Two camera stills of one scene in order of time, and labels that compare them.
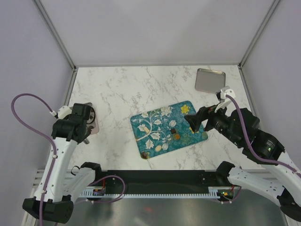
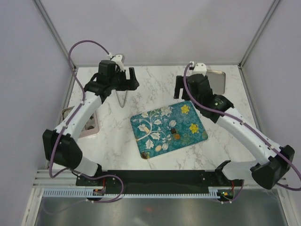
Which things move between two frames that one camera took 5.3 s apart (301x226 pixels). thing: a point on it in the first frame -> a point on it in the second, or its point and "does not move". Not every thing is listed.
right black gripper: (209, 110) -> (179, 84)
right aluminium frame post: (273, 5) does not move
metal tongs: (86, 141) -> (125, 98)
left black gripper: (88, 133) -> (130, 84)
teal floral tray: (165, 129) does not move
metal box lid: (209, 80) does not move
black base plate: (160, 179) does not move
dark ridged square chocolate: (173, 131) does not move
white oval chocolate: (158, 148) does not move
